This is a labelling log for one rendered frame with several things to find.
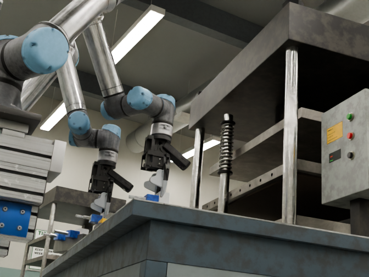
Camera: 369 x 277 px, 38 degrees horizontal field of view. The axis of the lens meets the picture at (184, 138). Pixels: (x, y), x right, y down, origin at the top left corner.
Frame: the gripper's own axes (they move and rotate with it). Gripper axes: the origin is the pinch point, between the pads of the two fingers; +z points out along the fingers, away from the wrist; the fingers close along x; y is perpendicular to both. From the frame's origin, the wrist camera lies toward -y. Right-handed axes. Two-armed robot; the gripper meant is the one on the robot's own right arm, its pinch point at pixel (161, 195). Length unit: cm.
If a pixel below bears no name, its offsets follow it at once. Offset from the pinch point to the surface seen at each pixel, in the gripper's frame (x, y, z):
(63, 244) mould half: -55, 23, 12
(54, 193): -467, -5, -103
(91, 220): -27.0, 17.3, 6.3
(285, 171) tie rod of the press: -23, -60, -25
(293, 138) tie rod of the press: -21, -62, -40
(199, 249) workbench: 50, 4, 24
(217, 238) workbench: 50, 0, 21
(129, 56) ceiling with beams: -526, -83, -336
